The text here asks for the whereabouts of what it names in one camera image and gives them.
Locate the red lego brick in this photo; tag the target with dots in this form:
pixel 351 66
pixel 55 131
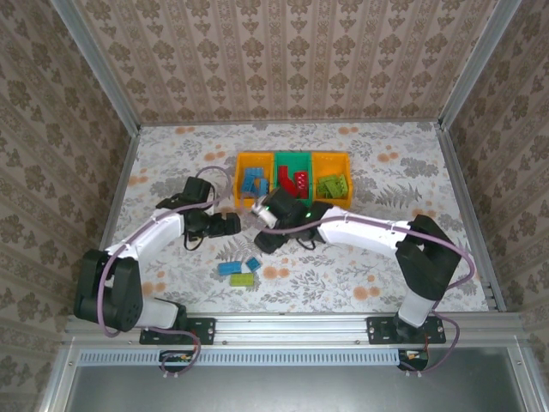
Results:
pixel 291 188
pixel 283 173
pixel 304 194
pixel 302 180

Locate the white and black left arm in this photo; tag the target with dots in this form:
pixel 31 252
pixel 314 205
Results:
pixel 158 232

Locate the small blue lego brick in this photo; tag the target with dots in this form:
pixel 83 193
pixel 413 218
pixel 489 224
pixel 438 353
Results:
pixel 253 264

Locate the orange plastic bin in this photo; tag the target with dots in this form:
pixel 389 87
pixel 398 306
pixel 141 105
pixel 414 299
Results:
pixel 330 163
pixel 240 161

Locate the green plastic bin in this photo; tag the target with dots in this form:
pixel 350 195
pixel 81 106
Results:
pixel 291 159

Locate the floral table cover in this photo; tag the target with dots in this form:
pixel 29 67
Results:
pixel 386 141

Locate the black controller board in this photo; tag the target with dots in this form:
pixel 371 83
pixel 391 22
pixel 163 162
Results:
pixel 176 358
pixel 414 357

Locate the grey metal panel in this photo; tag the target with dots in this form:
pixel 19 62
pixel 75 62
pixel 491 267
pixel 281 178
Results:
pixel 291 390

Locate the aluminium mounting rail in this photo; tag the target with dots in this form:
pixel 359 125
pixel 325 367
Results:
pixel 291 328

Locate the aluminium side rail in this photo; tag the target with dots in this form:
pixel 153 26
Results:
pixel 455 171
pixel 118 193

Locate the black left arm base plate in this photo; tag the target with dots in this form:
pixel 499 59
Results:
pixel 206 330

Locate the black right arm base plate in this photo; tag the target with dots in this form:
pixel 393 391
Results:
pixel 379 330

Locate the aluminium frame post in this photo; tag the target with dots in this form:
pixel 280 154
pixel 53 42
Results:
pixel 477 64
pixel 98 64

